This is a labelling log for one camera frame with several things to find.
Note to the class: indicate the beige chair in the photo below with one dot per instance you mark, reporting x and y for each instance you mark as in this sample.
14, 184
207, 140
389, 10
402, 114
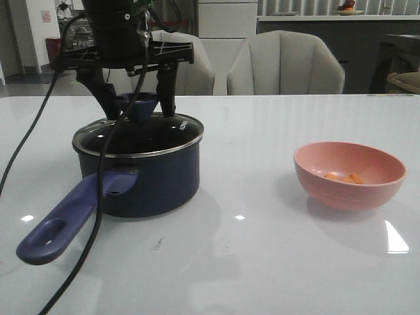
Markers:
284, 63
196, 79

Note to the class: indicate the grey counter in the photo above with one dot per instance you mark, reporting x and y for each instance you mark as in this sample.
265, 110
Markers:
354, 40

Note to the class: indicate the pink bowl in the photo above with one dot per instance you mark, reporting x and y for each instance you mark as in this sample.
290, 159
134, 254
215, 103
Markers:
383, 174

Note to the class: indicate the white cabinet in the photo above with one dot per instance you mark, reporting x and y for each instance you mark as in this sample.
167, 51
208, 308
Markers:
222, 26

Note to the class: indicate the glass lid with blue knob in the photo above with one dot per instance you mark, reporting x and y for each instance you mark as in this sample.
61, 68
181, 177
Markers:
142, 134

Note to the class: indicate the left beige chair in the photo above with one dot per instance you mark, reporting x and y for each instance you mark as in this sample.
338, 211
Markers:
196, 79

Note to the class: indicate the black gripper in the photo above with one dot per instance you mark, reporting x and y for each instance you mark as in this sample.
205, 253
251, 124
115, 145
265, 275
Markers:
122, 35

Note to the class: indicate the fruit plate on counter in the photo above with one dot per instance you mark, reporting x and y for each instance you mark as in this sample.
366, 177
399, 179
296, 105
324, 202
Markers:
347, 8

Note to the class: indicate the right beige chair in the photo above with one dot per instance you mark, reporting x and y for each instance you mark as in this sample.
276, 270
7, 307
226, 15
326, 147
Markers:
284, 63

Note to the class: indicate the dark blue saucepan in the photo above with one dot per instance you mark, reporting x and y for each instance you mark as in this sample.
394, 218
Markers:
133, 188

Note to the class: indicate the orange ham slices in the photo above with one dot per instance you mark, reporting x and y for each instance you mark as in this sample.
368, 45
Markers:
353, 178

